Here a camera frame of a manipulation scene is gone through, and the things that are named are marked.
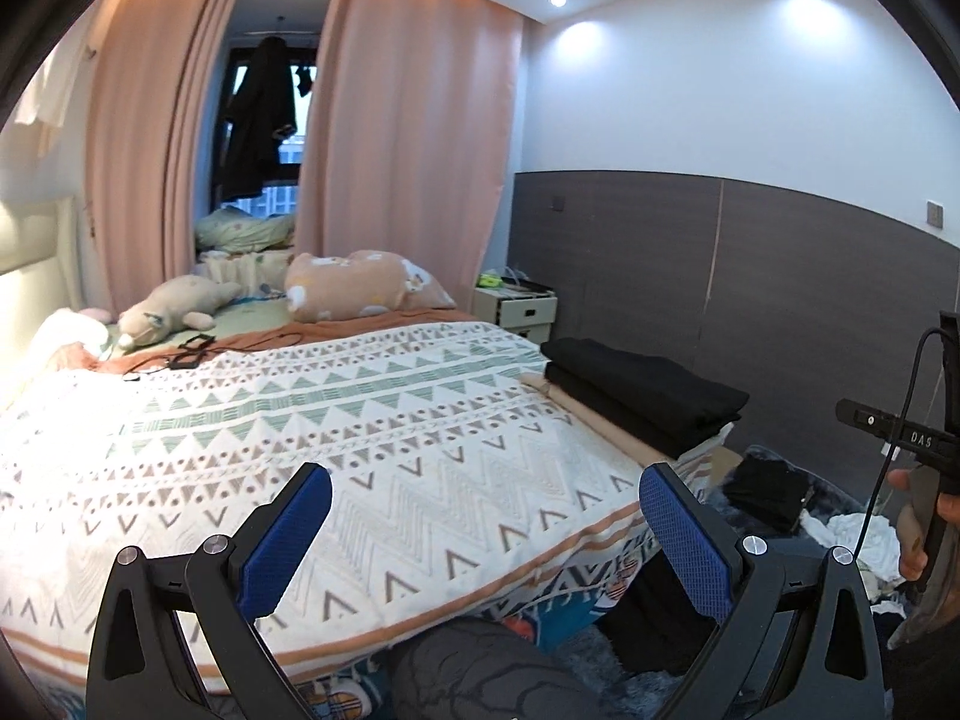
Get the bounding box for hanging black coat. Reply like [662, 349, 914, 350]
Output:
[220, 34, 299, 201]

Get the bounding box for hanging white garment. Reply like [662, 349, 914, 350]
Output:
[6, 36, 87, 130]

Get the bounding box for cream padded headboard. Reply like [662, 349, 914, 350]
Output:
[0, 197, 85, 320]

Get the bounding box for person's right forearm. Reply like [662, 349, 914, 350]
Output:
[885, 577, 960, 720]

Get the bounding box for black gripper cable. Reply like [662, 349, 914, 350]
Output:
[855, 326, 950, 552]

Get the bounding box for orange plush pillow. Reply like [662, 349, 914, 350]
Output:
[283, 249, 422, 325]

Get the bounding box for white clothes pile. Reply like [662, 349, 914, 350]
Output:
[805, 508, 905, 605]

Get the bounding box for bed with patterned duvet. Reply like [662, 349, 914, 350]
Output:
[0, 321, 722, 691]

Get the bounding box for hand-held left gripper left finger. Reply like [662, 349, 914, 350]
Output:
[86, 463, 333, 720]

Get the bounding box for person's right leg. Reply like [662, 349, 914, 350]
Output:
[388, 617, 605, 720]

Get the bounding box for pink curtain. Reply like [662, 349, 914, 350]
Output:
[295, 0, 526, 310]
[81, 0, 250, 317]

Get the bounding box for folded black clothes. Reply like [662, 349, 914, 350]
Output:
[545, 364, 725, 460]

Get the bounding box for grey plush toy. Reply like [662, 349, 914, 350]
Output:
[118, 274, 246, 351]

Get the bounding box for black long-sleeved shirt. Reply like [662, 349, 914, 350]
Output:
[540, 337, 751, 422]

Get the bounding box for white pillow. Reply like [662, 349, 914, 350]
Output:
[28, 310, 115, 370]

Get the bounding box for orange bed sheet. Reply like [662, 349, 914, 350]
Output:
[94, 306, 542, 377]

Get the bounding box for black clothes pile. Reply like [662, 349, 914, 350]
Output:
[722, 456, 817, 535]

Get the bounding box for person's right hand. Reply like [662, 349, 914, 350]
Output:
[887, 467, 931, 582]

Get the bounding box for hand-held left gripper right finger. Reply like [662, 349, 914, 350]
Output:
[639, 463, 890, 720]

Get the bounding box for beige folded mat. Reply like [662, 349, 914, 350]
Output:
[521, 371, 676, 467]

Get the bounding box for white nightstand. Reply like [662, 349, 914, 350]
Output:
[472, 270, 560, 347]

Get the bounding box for patterned pillow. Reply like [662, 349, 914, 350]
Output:
[390, 257, 458, 312]

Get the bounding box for pale green quilt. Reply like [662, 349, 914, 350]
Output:
[195, 208, 298, 253]

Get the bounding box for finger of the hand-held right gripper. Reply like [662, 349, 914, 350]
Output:
[836, 399, 905, 452]

